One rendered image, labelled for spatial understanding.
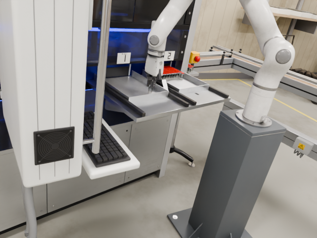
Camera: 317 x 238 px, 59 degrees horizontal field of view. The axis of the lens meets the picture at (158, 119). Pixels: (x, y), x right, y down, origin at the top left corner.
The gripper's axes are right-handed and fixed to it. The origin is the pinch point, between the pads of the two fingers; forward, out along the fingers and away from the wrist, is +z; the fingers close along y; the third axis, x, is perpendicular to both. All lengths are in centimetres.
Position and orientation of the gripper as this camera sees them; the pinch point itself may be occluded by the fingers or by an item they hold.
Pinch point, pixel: (151, 83)
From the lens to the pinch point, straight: 149.6
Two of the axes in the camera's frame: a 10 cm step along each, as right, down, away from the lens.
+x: -7.5, 1.8, -6.3
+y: -6.4, -4.2, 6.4
